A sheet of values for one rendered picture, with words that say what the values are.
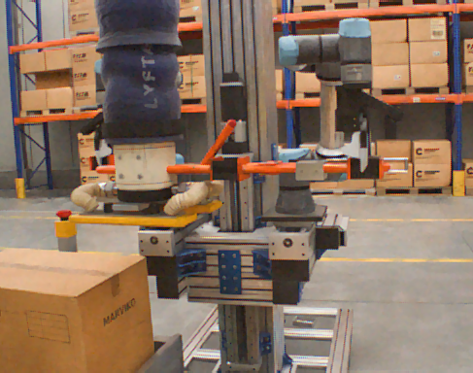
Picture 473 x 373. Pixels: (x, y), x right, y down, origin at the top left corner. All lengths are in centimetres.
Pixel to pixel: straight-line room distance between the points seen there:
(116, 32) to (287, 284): 104
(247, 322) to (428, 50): 692
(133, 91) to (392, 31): 743
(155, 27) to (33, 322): 89
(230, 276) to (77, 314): 73
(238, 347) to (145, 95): 128
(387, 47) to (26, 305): 760
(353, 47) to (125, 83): 58
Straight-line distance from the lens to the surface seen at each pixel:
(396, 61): 854
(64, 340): 153
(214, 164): 131
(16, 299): 159
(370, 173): 125
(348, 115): 124
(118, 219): 135
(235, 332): 222
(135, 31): 136
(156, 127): 134
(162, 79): 137
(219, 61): 212
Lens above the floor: 141
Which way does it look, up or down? 8 degrees down
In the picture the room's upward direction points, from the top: 3 degrees counter-clockwise
